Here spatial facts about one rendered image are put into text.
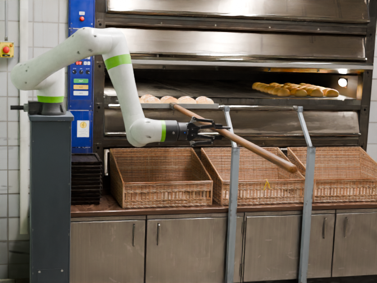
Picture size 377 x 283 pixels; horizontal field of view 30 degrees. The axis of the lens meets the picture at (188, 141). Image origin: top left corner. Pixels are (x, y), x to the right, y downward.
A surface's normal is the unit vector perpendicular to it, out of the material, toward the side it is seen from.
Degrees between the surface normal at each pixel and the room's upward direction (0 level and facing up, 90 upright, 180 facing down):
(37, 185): 90
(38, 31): 90
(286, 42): 70
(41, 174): 90
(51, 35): 90
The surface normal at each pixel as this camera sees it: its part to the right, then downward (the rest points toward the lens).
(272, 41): 0.25, -0.18
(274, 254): 0.27, 0.19
